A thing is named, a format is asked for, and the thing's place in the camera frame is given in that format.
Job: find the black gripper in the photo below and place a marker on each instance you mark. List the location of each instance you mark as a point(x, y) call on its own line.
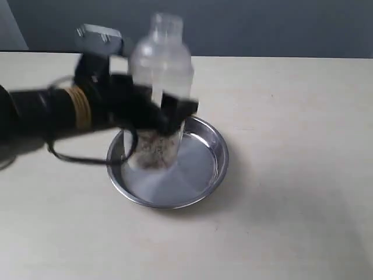
point(115, 101)

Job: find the brown beans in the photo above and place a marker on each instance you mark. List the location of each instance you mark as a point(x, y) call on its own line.
point(155, 151)

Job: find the clear plastic shaker bottle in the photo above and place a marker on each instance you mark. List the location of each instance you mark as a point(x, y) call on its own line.
point(161, 60)

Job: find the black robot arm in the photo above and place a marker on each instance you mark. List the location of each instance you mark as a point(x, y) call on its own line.
point(49, 113)

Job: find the round stainless steel plate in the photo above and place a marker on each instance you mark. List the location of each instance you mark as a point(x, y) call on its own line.
point(201, 166)

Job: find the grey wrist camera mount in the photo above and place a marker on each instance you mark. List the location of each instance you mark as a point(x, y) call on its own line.
point(105, 41)

